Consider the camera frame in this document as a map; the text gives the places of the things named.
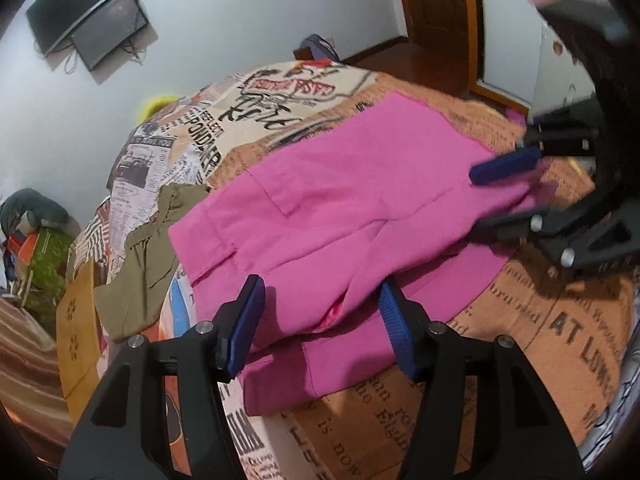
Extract wooden bedside board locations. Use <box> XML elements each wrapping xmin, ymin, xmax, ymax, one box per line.
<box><xmin>55</xmin><ymin>260</ymin><xmax>108</xmax><ymax>411</ymax></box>

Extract black wall television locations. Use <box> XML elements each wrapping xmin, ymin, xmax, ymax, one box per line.
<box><xmin>26</xmin><ymin>0</ymin><xmax>157</xmax><ymax>58</ymax></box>

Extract olive green garment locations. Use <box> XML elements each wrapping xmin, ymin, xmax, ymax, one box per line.
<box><xmin>94</xmin><ymin>183</ymin><xmax>211</xmax><ymax>343</ymax></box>

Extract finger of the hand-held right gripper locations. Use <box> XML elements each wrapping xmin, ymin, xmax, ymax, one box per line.
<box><xmin>469</xmin><ymin>97</ymin><xmax>608</xmax><ymax>186</ymax></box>
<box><xmin>471</xmin><ymin>199</ymin><xmax>640</xmax><ymax>283</ymax></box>

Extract grey blue backpack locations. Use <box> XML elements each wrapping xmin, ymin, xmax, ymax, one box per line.
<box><xmin>295</xmin><ymin>34</ymin><xmax>342</xmax><ymax>63</ymax></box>

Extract grey pillow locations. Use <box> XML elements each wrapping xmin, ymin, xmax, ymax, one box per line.
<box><xmin>0</xmin><ymin>188</ymin><xmax>76</xmax><ymax>233</ymax></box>

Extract newspaper print blanket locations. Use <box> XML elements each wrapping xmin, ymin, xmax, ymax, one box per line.
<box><xmin>55</xmin><ymin>60</ymin><xmax>636</xmax><ymax>480</ymax></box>

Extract brown wooden door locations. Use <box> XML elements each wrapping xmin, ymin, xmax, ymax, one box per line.
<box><xmin>392</xmin><ymin>0</ymin><xmax>482</xmax><ymax>101</ymax></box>

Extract pink pants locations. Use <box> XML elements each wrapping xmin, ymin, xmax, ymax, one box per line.
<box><xmin>167</xmin><ymin>91</ymin><xmax>558</xmax><ymax>417</ymax></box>

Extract yellow foam tube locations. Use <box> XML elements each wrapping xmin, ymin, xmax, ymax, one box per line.
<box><xmin>139</xmin><ymin>94</ymin><xmax>178</xmax><ymax>122</ymax></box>

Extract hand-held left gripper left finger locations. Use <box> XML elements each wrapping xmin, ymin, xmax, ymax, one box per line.
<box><xmin>59</xmin><ymin>274</ymin><xmax>267</xmax><ymax>480</ymax></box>

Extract white sliding wardrobe door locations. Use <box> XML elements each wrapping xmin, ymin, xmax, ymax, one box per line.
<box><xmin>477</xmin><ymin>0</ymin><xmax>601</xmax><ymax>111</ymax></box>

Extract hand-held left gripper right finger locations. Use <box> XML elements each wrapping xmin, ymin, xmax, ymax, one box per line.
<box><xmin>377</xmin><ymin>277</ymin><xmax>586</xmax><ymax>480</ymax></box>

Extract black looped cable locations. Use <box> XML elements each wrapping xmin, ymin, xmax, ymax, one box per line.
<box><xmin>35</xmin><ymin>40</ymin><xmax>78</xmax><ymax>75</ymax></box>

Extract green patterned storage bag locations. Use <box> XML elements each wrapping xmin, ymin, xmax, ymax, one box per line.
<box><xmin>20</xmin><ymin>227</ymin><xmax>76</xmax><ymax>328</ymax></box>

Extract black hanging cable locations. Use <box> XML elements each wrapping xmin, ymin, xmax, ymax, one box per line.
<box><xmin>122</xmin><ymin>35</ymin><xmax>147</xmax><ymax>67</ymax></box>

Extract orange box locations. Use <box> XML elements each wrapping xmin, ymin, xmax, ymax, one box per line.
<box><xmin>7</xmin><ymin>232</ymin><xmax>40</xmax><ymax>262</ymax></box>

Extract brown striped curtain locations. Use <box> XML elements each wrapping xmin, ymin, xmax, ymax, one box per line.
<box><xmin>0</xmin><ymin>295</ymin><xmax>76</xmax><ymax>461</ymax></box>

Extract small black wall monitor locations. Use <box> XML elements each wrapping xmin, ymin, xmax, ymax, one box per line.
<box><xmin>70</xmin><ymin>0</ymin><xmax>149</xmax><ymax>72</ymax></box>

